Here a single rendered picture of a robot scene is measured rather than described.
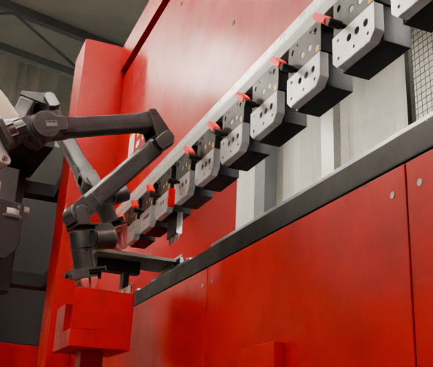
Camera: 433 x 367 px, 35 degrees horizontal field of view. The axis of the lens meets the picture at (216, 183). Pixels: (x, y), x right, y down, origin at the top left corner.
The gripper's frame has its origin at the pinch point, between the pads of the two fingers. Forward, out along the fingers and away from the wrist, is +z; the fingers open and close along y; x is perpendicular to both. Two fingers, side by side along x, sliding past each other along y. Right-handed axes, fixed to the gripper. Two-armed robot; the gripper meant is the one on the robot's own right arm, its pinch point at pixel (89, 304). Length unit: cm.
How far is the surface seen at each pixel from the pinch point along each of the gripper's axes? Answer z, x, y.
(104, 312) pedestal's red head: 3.4, -5.0, 2.0
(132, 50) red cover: -126, 98, 67
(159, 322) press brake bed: 8.1, -3.0, 17.2
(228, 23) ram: -76, -17, 50
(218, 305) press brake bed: 9.3, -44.9, 15.1
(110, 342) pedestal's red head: 11.1, -5.0, 2.4
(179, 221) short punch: -26, 29, 43
